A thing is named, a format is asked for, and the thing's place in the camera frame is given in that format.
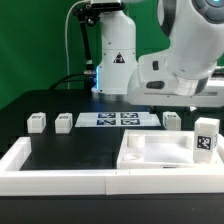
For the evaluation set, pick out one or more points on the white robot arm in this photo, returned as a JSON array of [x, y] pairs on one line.
[[195, 29]]

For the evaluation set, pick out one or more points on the white square table top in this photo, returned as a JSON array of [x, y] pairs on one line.
[[155, 149]]

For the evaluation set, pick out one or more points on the white U-shaped obstacle fence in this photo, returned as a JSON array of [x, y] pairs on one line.
[[204, 178]]

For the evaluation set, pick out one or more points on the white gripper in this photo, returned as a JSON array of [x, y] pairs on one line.
[[159, 88]]

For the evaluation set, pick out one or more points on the white sheet with markers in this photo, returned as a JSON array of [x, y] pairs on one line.
[[117, 119]]

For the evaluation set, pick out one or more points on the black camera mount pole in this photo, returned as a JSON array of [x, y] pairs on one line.
[[89, 15]]

